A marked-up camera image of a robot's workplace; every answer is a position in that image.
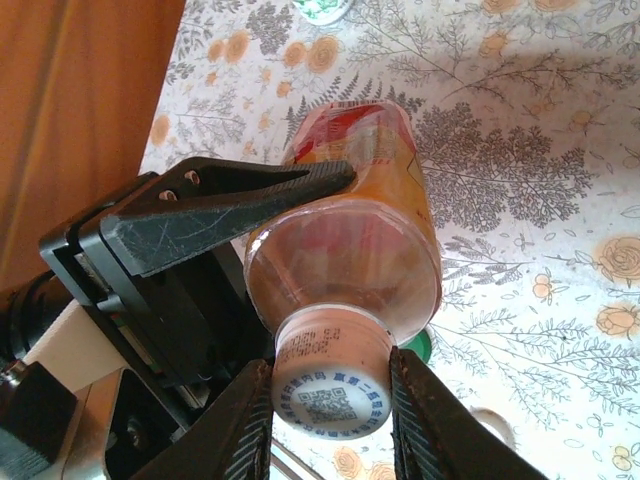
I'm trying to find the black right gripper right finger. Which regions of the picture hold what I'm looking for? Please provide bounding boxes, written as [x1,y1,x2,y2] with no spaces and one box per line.
[388,346,547,480]

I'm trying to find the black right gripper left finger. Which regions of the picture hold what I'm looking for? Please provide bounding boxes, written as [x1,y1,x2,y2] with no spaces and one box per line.
[132,358,277,480]

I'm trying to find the green bottle cap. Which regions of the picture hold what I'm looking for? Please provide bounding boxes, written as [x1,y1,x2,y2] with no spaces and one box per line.
[394,324,434,364]

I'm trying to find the white cap with blue print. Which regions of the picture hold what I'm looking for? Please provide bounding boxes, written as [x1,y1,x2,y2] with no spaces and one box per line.
[272,305,394,441]

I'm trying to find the orange drink bottle red label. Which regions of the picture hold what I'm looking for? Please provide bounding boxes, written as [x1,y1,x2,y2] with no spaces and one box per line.
[242,98,444,352]

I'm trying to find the floral patterned tablecloth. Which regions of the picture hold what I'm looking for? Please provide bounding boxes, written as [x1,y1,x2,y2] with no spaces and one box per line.
[134,0,640,480]

